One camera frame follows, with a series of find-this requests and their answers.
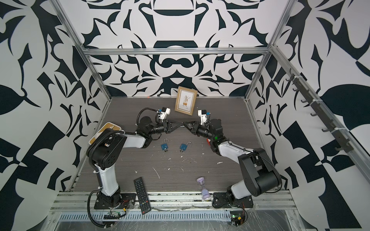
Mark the blue padlock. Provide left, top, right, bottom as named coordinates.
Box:
left=161, top=138, right=170, bottom=152
left=180, top=141, right=192, bottom=153

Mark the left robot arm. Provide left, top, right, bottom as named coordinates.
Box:
left=86, top=107, right=183, bottom=208

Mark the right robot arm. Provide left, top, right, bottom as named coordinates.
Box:
left=183, top=119, right=282, bottom=200

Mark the tissue box wooden lid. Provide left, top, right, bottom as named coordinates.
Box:
left=88, top=122, right=121, bottom=145

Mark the purple hourglass timer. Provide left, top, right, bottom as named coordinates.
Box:
left=197, top=177, right=211, bottom=200

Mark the black remote control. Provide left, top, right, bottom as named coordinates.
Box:
left=134, top=177, right=151, bottom=215

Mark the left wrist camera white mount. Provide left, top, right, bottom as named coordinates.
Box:
left=159, top=107, right=171, bottom=120

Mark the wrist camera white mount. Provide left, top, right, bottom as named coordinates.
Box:
left=159, top=107, right=171, bottom=120
left=198, top=110, right=210, bottom=126

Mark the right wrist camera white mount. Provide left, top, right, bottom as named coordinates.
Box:
left=198, top=110, right=210, bottom=126

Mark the wooden picture frame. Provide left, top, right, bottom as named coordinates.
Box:
left=174, top=87, right=198, bottom=115

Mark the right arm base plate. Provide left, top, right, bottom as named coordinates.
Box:
left=212, top=192, right=253, bottom=208

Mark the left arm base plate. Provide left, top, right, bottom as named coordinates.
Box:
left=94, top=193, right=136, bottom=210

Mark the white cable duct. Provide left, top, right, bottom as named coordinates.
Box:
left=59, top=210, right=232, bottom=222

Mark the wall hook rack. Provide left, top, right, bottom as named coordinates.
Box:
left=287, top=74, right=354, bottom=153

